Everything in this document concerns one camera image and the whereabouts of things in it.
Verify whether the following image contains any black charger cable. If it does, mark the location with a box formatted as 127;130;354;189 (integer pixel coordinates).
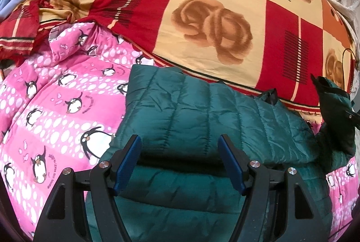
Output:
340;48;358;91

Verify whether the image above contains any pink penguin bedsheet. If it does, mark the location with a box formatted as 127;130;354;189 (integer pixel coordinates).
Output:
1;23;359;239

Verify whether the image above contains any dark green puffer jacket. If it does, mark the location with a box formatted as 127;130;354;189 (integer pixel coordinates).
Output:
102;65;355;241

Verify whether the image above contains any red cream rose blanket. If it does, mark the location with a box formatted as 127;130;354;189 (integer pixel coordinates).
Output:
1;0;356;114

